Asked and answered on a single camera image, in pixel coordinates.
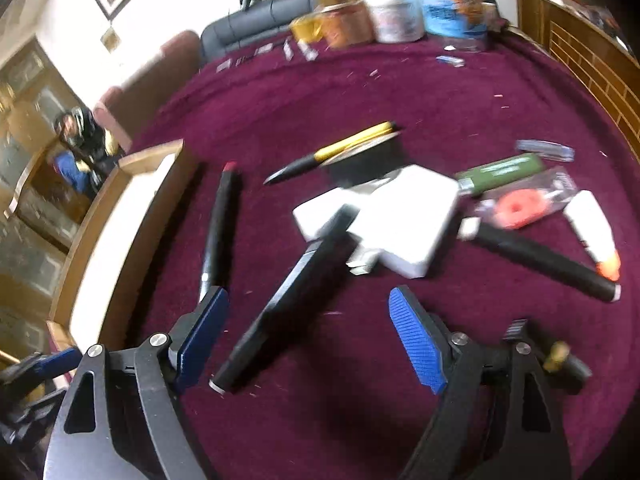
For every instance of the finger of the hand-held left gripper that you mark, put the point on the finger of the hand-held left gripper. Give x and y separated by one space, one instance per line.
30 415
55 361

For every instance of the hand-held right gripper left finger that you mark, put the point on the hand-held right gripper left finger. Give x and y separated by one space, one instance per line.
200 340

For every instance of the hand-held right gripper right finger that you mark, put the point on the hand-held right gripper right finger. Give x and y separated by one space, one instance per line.
417 340

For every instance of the black pen with red cap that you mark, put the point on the black pen with red cap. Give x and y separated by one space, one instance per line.
219 225

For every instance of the large white box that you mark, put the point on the large white box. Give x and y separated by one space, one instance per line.
405 220

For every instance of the wooden tray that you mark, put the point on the wooden tray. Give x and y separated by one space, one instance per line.
90 240

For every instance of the black marker with white ends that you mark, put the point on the black marker with white ends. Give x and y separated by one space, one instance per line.
540 260

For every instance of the small white box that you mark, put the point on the small white box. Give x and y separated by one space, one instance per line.
317 215

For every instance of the yellow and black pen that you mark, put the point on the yellow and black pen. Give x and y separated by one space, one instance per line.
332 151

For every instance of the silver plug connector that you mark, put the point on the silver plug connector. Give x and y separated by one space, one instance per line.
361 264

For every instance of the green tube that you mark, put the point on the green tube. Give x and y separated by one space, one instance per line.
500 172

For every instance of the white tube with orange cap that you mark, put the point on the white tube with orange cap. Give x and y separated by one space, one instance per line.
592 232

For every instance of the wooden glass cabinet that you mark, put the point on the wooden glass cabinet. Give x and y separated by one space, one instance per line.
35 110

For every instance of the small blue clip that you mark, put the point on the small blue clip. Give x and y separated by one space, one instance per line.
450 60

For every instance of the black leather sofa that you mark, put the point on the black leather sofa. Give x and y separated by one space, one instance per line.
250 25

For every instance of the yellow container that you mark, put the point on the yellow container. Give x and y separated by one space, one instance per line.
306 27

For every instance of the white plastic tub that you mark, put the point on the white plastic tub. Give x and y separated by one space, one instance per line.
392 10

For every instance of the orange jar with red lid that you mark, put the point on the orange jar with red lid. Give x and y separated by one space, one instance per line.
345 15

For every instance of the wooden shelf unit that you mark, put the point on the wooden shelf unit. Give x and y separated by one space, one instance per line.
590 45

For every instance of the small wall plaque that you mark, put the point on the small wall plaque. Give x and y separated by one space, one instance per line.
110 38

